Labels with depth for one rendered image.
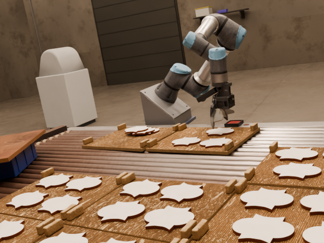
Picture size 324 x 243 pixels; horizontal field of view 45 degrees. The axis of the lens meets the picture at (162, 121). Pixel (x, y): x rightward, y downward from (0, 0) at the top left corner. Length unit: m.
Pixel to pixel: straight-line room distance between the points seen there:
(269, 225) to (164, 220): 0.27
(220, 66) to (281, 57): 10.34
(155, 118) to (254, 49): 9.92
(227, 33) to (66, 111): 5.49
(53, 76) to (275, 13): 6.98
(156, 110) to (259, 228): 1.51
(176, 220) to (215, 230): 0.12
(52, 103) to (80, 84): 0.63
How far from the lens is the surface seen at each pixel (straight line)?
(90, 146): 2.03
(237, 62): 12.34
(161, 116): 2.37
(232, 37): 2.20
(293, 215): 1.05
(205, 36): 1.92
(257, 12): 12.13
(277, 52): 12.07
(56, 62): 7.36
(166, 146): 1.77
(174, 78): 2.40
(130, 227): 1.09
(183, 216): 1.07
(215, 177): 1.38
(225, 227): 1.02
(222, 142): 1.67
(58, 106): 7.49
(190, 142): 1.73
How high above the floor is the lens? 1.42
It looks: 12 degrees down
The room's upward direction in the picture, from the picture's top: 10 degrees counter-clockwise
